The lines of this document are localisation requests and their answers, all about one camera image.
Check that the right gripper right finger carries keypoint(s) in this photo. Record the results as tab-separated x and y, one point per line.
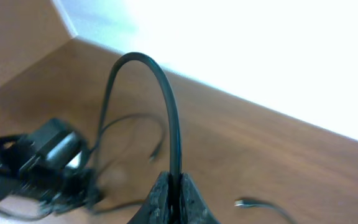
193	208

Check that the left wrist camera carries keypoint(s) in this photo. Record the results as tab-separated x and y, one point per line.
53	146

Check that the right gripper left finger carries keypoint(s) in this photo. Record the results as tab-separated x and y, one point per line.
155	209

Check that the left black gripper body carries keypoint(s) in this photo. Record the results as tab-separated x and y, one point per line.
57	191

